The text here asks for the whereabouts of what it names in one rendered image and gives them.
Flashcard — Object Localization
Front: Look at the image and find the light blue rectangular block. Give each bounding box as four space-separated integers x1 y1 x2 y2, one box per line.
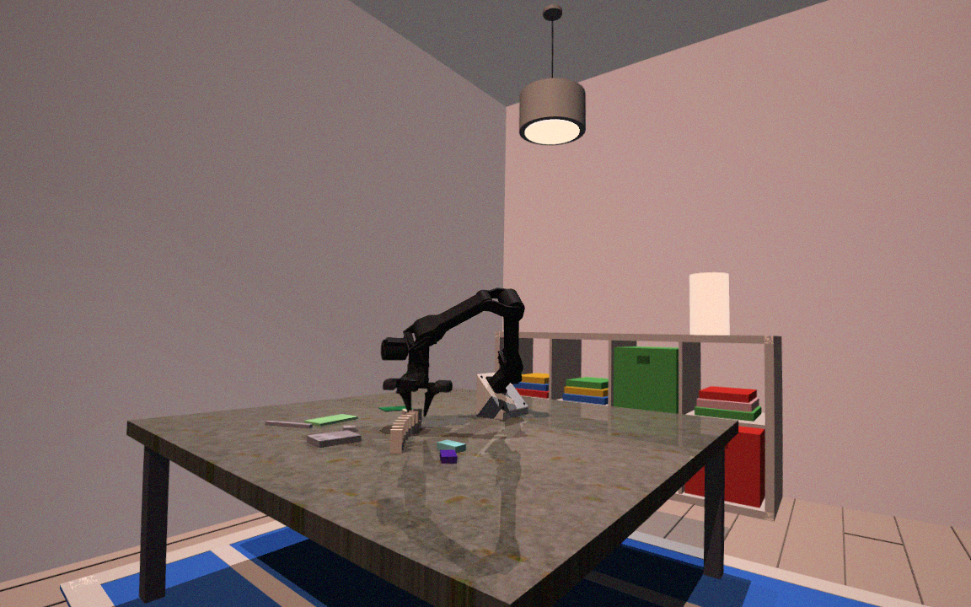
437 440 466 453

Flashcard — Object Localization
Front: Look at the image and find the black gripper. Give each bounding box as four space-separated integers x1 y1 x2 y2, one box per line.
383 360 453 416

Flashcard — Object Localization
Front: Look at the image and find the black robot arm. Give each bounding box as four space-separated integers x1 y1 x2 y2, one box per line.
380 287 525 393

